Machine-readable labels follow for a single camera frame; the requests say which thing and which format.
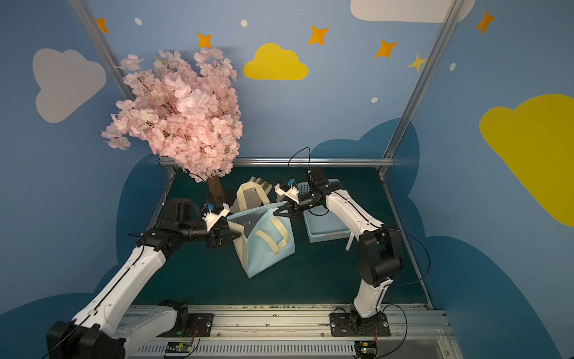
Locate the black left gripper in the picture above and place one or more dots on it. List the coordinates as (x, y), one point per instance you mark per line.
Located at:
(216, 234)

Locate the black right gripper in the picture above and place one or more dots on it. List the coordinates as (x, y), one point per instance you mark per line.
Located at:
(296, 206)

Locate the light blue insulated delivery bag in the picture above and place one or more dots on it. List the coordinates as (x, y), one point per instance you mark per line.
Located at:
(265, 239)

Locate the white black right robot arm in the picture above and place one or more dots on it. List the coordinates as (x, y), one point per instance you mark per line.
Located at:
(380, 256)

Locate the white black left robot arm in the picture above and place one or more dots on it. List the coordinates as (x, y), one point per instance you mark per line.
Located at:
(94, 333)

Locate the light blue perforated basket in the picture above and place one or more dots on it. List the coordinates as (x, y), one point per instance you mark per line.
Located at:
(323, 225)

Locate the aluminium rear crossbar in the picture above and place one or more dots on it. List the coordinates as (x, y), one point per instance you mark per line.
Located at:
(304, 162)

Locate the left green circuit board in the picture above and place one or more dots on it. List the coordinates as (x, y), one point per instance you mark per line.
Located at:
(179, 348)

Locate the green circuit board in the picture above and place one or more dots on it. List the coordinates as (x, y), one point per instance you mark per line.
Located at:
(179, 348)
(365, 349)

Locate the pink cherry blossom tree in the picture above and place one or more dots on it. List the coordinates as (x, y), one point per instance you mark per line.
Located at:
(187, 113)

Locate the right green circuit board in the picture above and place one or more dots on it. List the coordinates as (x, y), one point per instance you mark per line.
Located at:
(365, 349)

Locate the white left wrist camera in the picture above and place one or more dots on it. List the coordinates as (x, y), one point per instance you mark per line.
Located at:
(214, 212)

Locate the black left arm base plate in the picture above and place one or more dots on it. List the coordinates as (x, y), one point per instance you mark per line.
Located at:
(197, 324)

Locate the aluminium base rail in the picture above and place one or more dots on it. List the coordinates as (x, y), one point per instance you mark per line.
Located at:
(303, 331)

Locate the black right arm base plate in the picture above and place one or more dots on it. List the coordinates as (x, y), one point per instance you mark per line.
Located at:
(353, 325)

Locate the aluminium frame post right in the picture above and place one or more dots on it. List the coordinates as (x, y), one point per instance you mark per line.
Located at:
(437, 50)

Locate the aluminium frame post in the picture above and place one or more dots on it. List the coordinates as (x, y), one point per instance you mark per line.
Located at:
(437, 50)
(97, 36)

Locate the aluminium frame post left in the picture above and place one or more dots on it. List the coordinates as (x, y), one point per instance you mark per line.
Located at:
(97, 36)

